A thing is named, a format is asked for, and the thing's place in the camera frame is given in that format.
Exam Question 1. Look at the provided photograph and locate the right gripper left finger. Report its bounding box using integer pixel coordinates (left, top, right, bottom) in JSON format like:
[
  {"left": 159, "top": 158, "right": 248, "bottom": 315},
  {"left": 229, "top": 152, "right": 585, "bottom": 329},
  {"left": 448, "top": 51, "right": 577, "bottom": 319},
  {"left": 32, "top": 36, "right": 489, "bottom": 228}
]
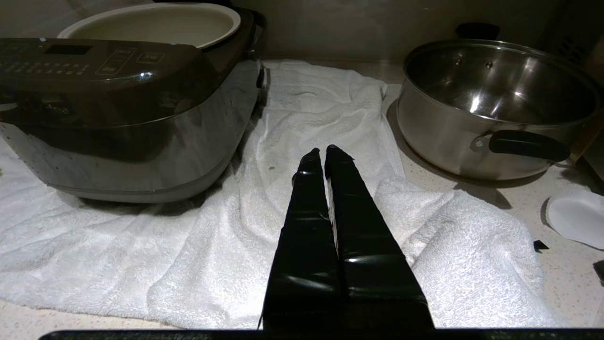
[{"left": 262, "top": 148, "right": 341, "bottom": 330}]

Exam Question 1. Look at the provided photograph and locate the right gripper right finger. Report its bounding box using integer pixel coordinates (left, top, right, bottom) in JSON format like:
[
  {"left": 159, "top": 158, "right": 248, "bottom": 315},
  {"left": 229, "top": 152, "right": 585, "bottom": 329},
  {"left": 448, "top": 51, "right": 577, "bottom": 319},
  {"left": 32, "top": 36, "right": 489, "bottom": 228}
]
[{"left": 324, "top": 144, "right": 435, "bottom": 330}]

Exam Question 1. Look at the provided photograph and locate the silver rice cooker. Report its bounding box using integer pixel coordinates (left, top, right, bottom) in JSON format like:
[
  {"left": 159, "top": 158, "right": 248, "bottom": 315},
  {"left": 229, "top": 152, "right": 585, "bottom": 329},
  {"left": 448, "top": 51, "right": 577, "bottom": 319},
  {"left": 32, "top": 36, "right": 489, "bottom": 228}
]
[{"left": 0, "top": 6, "right": 269, "bottom": 204}]

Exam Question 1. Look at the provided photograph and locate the white terry towel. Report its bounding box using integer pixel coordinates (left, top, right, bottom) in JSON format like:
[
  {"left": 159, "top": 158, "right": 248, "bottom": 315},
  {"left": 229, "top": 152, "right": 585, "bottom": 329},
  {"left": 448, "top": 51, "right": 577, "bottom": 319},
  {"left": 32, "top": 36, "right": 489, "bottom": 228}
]
[{"left": 0, "top": 59, "right": 564, "bottom": 330}]

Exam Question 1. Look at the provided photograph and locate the white inner cooking pot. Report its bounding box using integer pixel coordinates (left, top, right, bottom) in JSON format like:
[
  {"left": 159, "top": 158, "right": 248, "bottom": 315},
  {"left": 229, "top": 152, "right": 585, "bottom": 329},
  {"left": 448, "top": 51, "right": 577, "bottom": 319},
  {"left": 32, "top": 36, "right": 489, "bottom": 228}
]
[{"left": 57, "top": 3, "right": 242, "bottom": 49}]

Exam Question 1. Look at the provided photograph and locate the stainless steel pot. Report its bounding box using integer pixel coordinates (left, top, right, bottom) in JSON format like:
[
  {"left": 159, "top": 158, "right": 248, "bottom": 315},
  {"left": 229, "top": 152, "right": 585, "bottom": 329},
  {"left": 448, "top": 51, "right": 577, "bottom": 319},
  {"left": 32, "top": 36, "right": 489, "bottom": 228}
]
[{"left": 396, "top": 23, "right": 602, "bottom": 182}]

